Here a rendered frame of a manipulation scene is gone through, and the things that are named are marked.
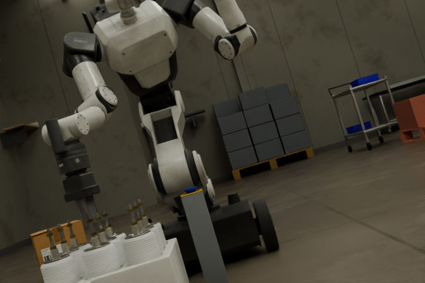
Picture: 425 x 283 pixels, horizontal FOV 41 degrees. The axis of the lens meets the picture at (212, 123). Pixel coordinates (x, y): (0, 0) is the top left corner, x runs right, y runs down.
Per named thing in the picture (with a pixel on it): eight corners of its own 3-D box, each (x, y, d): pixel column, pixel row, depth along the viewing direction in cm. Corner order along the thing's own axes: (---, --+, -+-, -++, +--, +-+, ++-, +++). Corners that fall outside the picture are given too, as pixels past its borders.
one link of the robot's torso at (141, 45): (100, 79, 234) (66, 6, 210) (172, 45, 241) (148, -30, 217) (123, 117, 212) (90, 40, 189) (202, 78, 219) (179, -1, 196)
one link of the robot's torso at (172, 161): (161, 204, 209) (144, 115, 240) (207, 191, 209) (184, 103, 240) (150, 181, 198) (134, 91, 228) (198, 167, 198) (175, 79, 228)
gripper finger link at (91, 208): (88, 218, 157) (82, 197, 157) (97, 216, 159) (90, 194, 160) (92, 218, 156) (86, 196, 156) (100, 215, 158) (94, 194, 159)
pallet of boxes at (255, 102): (306, 156, 1005) (284, 84, 1013) (314, 156, 915) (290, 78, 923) (233, 178, 1004) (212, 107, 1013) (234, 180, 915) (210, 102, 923)
